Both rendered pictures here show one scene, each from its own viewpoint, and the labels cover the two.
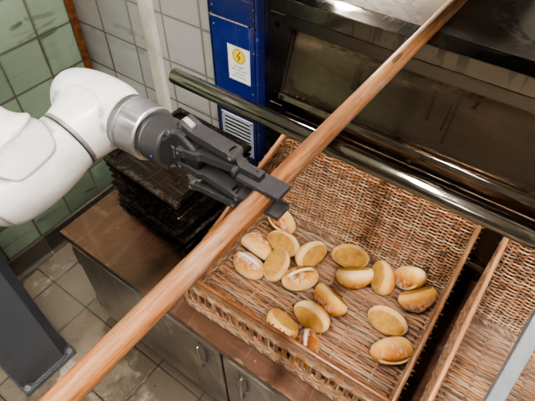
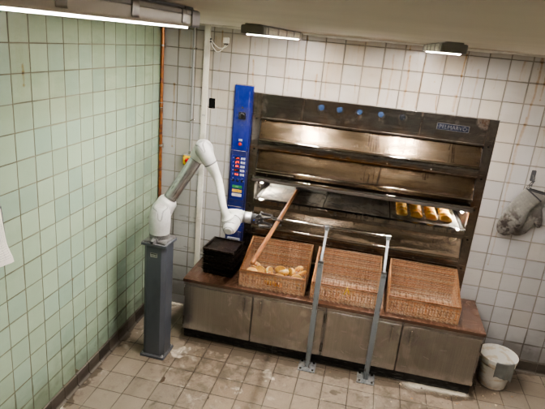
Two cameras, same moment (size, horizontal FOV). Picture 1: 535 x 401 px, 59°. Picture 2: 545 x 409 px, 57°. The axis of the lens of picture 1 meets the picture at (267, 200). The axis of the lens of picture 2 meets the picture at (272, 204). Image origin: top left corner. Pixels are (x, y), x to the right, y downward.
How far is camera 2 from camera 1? 3.40 m
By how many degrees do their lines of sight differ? 36
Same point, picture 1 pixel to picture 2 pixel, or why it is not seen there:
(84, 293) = not seen: hidden behind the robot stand
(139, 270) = (218, 281)
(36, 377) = (165, 351)
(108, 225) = (199, 275)
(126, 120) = (247, 214)
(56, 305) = not seen: hidden behind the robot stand
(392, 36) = (281, 204)
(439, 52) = (293, 206)
